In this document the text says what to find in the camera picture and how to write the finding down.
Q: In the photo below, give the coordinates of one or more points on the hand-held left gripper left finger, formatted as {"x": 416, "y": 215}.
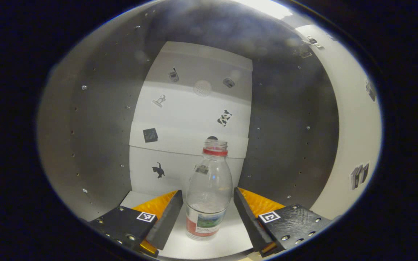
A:
{"x": 167, "y": 221}

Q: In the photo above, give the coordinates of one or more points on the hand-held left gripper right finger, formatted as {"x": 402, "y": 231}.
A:
{"x": 250, "y": 224}

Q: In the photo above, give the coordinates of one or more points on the clear plastic bottle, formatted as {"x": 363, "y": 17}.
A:
{"x": 209, "y": 188}

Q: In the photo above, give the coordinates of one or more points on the grey cabinet door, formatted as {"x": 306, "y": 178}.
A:
{"x": 354, "y": 127}

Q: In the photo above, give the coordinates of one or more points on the metal door hinge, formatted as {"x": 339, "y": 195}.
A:
{"x": 312, "y": 41}

